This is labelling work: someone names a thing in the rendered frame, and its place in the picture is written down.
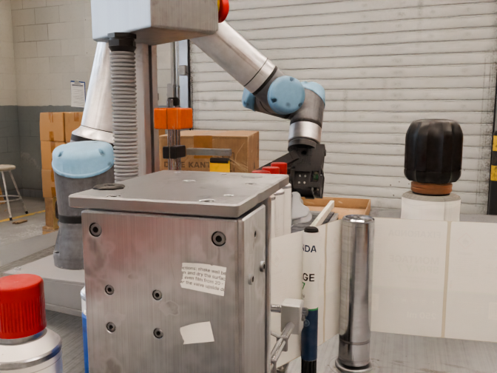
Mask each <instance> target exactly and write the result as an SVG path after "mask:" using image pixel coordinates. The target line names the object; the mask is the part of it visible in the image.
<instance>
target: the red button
mask: <svg viewBox="0 0 497 373"><path fill-rule="evenodd" d="M228 14H229V0H220V8H219V13H218V23H222V22H223V21H224V20H225V19H226V17H227V15H228Z"/></svg>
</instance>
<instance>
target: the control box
mask: <svg viewBox="0 0 497 373"><path fill-rule="evenodd" d="M219 8H220V0H91V11H92V39H93V41H96V42H105V43H109V38H107V33H114V32H120V33H134V34H136V39H135V43H136V44H148V45H152V46H154V45H158V44H165V43H170V42H174V41H182V40H187V39H191V38H199V37H203V36H210V35H214V34H215V33H216V31H218V13H219Z"/></svg>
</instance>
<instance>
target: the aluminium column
mask: <svg viewBox="0 0 497 373"><path fill-rule="evenodd" d="M136 47H137V48H136V50H135V51H134V53H135V56H134V57H135V59H134V61H136V63H135V65H136V67H135V69H136V71H135V73H136V75H135V77H136V79H135V81H136V83H135V84H136V85H137V86H136V87H135V88H136V89H137V90H136V91H135V92H136V93H137V95H135V96H137V98H136V99H135V100H137V102H135V103H136V104H137V106H136V108H138V109H137V110H136V112H138V114H136V115H137V116H138V117H137V118H136V119H137V120H138V121H136V123H138V125H137V126H136V127H137V128H138V129H137V131H138V133H136V134H137V135H138V137H137V138H138V141H137V142H138V144H137V146H138V148H137V149H138V152H137V153H138V156H137V157H138V161H139V163H138V165H139V167H138V169H139V171H138V172H139V176H142V175H147V174H150V173H153V172H159V171H160V164H159V135H158V129H155V123H154V108H158V77H157V47H156V45H154V46H152V45H149V52H148V44H136ZM149 88H150V106H149ZM150 119H151V133H150ZM151 137H152V160H151Z"/></svg>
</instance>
